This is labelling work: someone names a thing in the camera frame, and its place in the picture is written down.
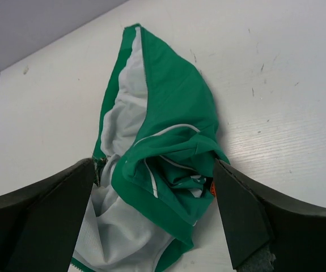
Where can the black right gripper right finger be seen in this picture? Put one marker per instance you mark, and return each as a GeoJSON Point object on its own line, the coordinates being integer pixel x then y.
{"type": "Point", "coordinates": [267, 230]}

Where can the green kids varsity jacket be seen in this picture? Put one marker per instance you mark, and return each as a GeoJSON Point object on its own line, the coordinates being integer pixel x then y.
{"type": "Point", "coordinates": [153, 160]}

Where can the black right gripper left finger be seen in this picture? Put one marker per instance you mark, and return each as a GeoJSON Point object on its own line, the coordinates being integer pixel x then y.
{"type": "Point", "coordinates": [40, 223]}

